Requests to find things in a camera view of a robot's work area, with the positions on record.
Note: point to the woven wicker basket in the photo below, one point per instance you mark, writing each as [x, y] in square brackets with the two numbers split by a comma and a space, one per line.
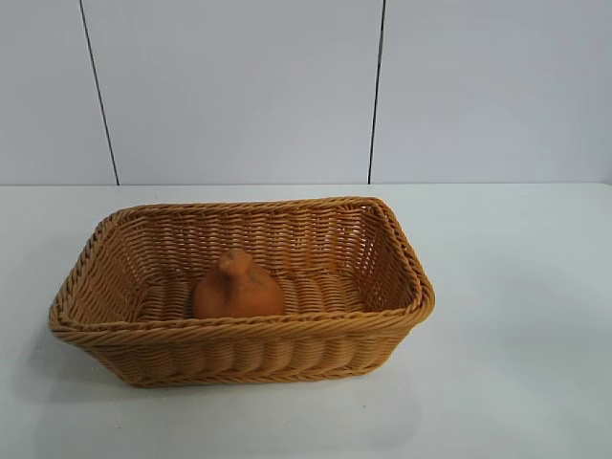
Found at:
[239, 349]

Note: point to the bumpy orange fruit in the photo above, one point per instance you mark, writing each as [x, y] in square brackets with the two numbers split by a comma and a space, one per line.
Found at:
[239, 299]

